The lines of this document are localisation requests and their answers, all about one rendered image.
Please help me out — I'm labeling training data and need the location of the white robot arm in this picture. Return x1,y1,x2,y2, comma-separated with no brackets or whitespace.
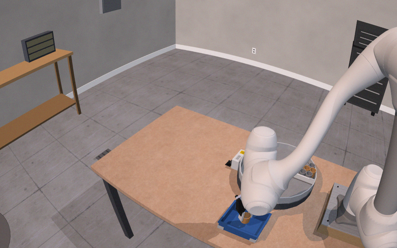
241,27,397,248

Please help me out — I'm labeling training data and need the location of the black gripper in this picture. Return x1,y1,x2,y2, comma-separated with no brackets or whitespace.
235,195,246,222

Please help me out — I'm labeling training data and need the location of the blue square tray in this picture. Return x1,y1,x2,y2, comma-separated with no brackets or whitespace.
217,200,272,243

